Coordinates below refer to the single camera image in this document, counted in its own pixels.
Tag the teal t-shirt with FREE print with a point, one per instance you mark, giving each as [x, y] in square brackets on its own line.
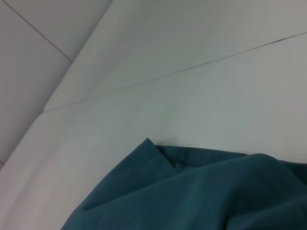
[204, 191]

